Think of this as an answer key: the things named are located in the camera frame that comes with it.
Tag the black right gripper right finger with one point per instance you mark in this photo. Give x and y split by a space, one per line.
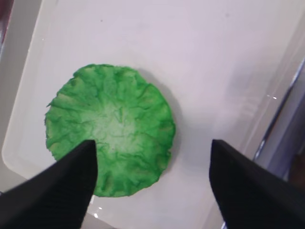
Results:
250 197

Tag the white rectangular tray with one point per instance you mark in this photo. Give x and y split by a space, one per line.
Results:
153 82

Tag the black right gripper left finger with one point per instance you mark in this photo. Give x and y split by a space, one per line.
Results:
57 198

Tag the green lettuce leaf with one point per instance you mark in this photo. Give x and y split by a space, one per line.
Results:
128 118

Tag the right clear acrylic rack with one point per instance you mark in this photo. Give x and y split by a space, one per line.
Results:
282 118

